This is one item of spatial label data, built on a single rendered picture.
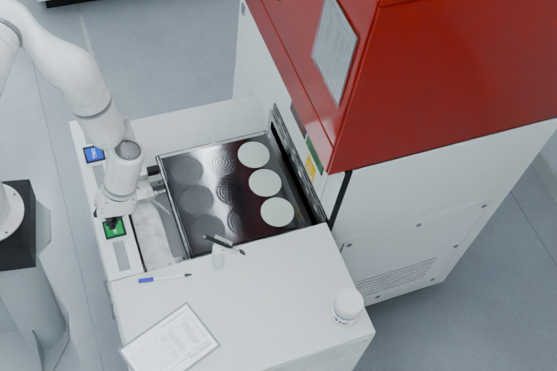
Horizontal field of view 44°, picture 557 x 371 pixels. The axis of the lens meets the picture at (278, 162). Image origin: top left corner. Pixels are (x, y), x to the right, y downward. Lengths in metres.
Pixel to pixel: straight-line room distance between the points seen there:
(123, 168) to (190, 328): 0.45
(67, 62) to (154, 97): 2.08
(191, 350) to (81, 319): 1.16
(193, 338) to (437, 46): 0.93
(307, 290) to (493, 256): 1.52
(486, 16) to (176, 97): 2.19
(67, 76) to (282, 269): 0.83
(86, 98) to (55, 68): 0.09
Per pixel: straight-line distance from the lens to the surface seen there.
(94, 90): 1.42
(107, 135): 1.52
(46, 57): 1.39
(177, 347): 1.79
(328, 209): 1.94
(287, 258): 1.90
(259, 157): 2.14
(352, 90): 1.49
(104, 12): 3.86
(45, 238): 2.12
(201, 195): 2.06
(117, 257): 1.91
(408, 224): 2.26
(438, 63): 1.54
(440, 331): 3.01
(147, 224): 2.04
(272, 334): 1.81
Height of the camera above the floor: 2.66
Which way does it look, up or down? 55 degrees down
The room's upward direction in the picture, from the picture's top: 11 degrees clockwise
